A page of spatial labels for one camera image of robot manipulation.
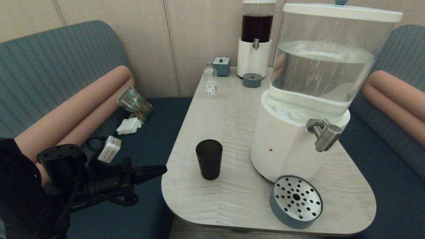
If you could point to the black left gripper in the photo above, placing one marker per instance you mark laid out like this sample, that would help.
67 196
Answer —
109 182

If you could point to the black plastic cup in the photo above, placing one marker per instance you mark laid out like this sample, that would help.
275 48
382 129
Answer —
209 161

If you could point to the large steel dispenser tap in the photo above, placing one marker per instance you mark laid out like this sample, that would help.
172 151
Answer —
324 134

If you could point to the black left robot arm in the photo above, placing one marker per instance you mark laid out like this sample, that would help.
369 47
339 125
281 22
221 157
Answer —
23 186

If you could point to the white napkin stack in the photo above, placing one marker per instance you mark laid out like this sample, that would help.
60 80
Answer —
129 126

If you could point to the green brown snack packet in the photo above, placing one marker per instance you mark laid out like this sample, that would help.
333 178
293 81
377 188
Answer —
134 102

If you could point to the pink bolster cushion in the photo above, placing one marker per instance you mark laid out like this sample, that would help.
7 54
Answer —
398 99
83 109

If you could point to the small clear plastic bottle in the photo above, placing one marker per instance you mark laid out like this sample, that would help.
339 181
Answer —
210 83

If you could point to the blue-grey tissue box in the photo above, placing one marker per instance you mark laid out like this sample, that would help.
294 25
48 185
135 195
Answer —
221 67

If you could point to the large clear water dispenser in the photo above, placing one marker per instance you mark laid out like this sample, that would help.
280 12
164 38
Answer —
282 146

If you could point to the small blue drip tray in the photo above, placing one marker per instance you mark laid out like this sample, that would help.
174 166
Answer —
252 80

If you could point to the teal bench sofa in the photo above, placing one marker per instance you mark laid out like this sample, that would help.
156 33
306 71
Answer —
382 186
49 59

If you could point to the large blue steel drip tray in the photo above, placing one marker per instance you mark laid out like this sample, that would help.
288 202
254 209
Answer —
295 199

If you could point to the small dark drink dispenser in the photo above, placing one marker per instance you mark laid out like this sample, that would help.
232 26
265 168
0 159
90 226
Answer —
252 59

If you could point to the small steel dispenser tap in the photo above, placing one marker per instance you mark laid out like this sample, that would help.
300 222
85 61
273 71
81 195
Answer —
256 43

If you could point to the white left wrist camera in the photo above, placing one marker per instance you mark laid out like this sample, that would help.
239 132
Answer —
109 149

